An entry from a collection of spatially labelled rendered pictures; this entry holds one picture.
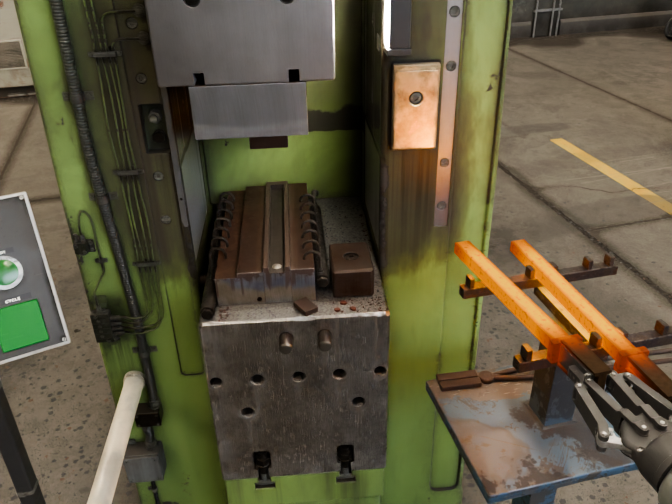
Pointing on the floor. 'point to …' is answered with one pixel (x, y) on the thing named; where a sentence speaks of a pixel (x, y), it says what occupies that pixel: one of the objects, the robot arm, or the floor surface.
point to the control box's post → (16, 454)
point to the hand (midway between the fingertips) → (582, 365)
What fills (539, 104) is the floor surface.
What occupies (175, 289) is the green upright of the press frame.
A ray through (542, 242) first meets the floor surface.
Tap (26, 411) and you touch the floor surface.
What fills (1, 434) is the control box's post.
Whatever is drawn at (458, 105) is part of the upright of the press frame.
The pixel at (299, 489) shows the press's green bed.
